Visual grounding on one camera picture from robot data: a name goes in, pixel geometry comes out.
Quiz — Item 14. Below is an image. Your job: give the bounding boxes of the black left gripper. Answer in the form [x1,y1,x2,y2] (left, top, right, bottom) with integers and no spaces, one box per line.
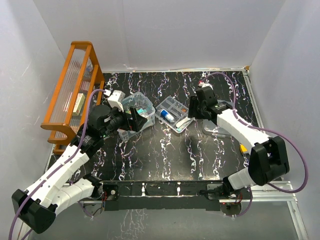
[101,104,147,138]

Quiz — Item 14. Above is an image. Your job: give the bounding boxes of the teal bandage packet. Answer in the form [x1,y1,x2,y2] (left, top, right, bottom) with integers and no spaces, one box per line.
[137,107,153,119]

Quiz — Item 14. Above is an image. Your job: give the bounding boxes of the clear medicine kit box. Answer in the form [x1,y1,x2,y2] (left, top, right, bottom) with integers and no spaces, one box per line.
[117,92,156,142]

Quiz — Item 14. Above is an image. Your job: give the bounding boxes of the clear divided organizer tray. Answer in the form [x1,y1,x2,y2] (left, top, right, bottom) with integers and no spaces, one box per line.
[155,96,195,134]

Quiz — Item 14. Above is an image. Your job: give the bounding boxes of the white paper leaflet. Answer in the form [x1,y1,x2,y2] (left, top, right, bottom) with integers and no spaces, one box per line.
[175,117,191,129]

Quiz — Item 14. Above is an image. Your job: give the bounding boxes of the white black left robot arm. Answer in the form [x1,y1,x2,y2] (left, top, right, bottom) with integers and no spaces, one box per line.
[10,105,148,234]

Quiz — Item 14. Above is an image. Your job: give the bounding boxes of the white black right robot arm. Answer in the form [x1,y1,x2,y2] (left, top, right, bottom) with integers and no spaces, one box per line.
[188,85,290,199]

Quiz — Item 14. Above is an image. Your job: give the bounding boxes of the clear box lid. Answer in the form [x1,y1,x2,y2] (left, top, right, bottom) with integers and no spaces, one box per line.
[202,119,232,138]

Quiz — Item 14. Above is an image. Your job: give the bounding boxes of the cream box on rack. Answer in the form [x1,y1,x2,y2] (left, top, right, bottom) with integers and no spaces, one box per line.
[72,93,86,116]

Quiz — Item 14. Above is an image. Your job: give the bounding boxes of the yellow white small block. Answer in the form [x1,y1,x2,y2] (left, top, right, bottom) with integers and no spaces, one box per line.
[239,144,248,154]

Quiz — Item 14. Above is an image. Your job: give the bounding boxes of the orange wooden rack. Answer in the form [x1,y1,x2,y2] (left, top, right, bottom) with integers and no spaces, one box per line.
[40,41,105,155]

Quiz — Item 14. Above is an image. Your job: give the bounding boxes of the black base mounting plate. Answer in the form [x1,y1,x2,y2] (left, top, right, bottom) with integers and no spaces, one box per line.
[74,180,253,212]

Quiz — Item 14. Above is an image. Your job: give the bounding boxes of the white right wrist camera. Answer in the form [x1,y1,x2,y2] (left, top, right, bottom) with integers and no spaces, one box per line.
[198,81,213,89]

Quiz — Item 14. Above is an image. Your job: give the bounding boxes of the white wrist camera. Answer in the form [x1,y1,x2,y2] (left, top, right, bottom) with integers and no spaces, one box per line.
[107,90,125,112]
[198,81,213,89]

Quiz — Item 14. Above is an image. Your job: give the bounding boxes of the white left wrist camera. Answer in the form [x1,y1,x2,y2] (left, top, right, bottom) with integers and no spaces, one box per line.
[107,90,125,112]

